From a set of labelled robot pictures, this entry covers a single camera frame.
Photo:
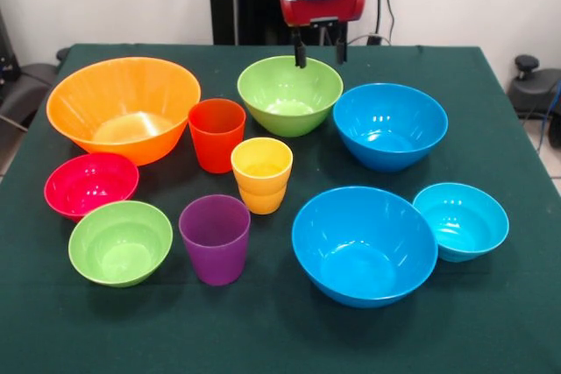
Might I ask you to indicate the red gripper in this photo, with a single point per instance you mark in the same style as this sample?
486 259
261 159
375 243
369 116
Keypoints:
322 8

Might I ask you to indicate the large green bowl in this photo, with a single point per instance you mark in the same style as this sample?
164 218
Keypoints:
280 85

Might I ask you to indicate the red cup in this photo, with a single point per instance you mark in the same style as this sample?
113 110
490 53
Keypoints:
216 142

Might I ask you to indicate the small light blue bowl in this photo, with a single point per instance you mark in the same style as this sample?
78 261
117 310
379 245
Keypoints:
460 216

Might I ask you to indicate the purple cup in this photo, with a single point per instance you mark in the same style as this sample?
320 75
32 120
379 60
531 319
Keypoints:
215 251

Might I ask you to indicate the large orange bowl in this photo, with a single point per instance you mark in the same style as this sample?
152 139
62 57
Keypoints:
87 98

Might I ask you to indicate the small pink bowl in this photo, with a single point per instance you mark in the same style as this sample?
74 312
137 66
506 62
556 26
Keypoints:
87 181

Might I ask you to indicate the small green bowl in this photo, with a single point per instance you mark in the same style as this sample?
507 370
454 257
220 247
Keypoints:
120 242

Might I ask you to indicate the dark green tablecloth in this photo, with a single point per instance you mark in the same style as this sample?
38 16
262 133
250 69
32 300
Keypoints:
280 339

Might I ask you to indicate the dark grey pedestal foot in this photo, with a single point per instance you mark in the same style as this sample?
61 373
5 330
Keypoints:
26 85
532 89

